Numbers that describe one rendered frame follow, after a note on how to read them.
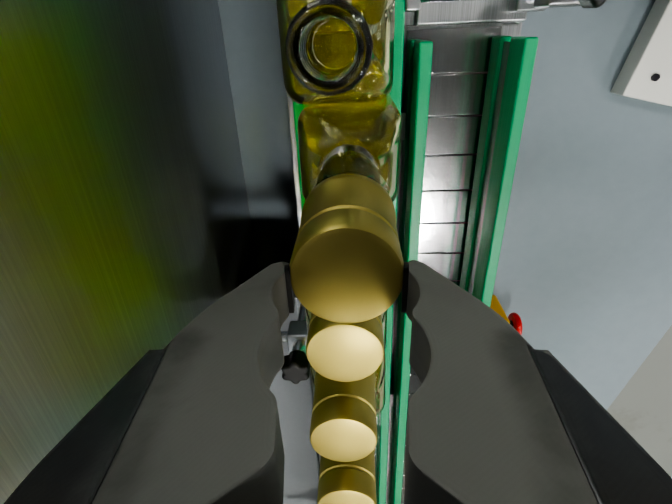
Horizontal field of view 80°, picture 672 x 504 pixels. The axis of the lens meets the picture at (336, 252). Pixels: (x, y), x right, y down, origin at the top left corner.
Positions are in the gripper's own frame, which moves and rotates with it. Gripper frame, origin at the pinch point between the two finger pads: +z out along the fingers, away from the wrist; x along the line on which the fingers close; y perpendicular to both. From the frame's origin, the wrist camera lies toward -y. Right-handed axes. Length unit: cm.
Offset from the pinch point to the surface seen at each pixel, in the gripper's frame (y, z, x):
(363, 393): 10.1, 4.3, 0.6
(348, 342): 5.0, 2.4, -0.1
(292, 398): 41, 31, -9
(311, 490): 63, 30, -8
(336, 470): 15.6, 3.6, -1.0
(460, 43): -5.0, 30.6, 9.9
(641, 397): 139, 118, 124
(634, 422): 155, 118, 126
